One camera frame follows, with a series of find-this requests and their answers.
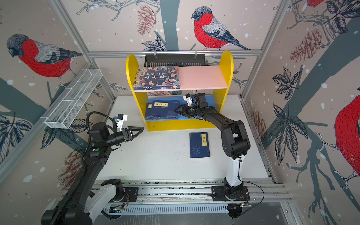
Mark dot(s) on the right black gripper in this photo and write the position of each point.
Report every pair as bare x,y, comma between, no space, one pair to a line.
186,107

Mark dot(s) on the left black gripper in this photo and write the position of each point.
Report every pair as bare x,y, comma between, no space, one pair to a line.
128,131

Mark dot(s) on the navy blue book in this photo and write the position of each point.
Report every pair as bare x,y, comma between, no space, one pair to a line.
199,145
148,113
164,109

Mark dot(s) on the illustrated colourful cover book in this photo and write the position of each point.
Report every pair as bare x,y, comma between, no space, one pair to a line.
156,78

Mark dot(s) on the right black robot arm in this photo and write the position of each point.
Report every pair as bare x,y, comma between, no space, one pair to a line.
234,138

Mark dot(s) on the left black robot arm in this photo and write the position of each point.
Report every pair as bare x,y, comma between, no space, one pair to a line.
78,206

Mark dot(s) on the yellow shelf with coloured boards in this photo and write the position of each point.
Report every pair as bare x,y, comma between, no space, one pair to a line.
215,78

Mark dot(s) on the black slotted vent panel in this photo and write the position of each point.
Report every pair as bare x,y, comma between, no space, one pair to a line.
180,60

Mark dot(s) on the small green circuit board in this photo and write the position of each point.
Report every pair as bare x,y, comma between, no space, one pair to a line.
116,209

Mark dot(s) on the black round connector underneath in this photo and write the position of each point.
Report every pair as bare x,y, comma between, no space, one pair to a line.
234,210

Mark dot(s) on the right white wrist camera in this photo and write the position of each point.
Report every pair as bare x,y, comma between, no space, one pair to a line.
188,99

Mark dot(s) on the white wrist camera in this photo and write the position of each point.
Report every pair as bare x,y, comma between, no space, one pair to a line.
118,121
188,99

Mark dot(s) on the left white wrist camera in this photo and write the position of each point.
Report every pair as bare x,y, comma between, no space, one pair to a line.
118,121

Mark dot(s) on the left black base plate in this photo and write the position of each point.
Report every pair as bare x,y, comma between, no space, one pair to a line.
126,195

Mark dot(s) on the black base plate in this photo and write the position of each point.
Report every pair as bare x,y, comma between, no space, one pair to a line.
126,195
225,193

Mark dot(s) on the white wire mesh basket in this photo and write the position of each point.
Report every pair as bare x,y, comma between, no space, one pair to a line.
69,107

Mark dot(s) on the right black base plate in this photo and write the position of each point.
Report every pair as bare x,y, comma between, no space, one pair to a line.
225,193

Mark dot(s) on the aluminium mounting rail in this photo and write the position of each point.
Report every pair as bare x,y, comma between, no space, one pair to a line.
197,191

